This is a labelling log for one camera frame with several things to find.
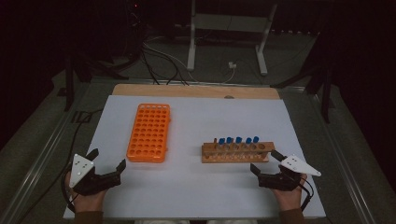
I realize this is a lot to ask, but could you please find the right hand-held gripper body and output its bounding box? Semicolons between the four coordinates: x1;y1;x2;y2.
257;154;322;192

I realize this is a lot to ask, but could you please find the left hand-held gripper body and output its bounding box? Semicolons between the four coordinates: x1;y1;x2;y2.
68;153;122;197

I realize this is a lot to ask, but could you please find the wooden test tube rack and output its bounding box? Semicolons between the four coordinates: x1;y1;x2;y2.
201;137;276;164

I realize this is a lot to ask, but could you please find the orange plastic tube rack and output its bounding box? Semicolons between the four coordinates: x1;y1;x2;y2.
125;103;172;163

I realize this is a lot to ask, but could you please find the person's right hand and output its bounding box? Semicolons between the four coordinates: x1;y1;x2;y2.
271;174;308;213

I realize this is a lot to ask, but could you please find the person's left hand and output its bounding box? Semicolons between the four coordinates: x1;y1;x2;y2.
64;171;108;214

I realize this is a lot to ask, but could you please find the white table mat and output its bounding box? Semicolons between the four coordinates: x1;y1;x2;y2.
63;94;327;220

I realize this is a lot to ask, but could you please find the black tripod stand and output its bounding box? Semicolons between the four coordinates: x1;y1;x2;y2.
64;54;130;112
270;62;336;124

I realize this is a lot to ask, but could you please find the dark power strip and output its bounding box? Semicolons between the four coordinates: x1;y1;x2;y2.
269;28;321;36

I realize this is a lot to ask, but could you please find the white metal stand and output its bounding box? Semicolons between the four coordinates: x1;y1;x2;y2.
186;0;278;77

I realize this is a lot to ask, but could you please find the black floor cable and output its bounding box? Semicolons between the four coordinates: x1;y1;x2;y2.
18;108;105;224

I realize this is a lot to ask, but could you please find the left hand-held gripper cable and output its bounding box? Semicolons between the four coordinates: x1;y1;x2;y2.
61;172;78;215

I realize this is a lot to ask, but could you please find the hand-held gripper cable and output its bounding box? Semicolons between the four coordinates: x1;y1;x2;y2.
298;177;315;213
61;172;78;215

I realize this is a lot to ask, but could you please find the right hand-held gripper cable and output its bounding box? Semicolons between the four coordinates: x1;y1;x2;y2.
298;177;315;213

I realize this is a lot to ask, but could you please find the metal floor rail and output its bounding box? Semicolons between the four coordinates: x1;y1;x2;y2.
306;91;378;224
0;83;92;224

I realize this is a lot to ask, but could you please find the black cable bundle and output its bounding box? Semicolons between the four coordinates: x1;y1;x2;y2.
139;40;190;87

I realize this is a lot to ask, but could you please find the white cable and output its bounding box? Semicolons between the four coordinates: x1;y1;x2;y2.
143;41;237;85

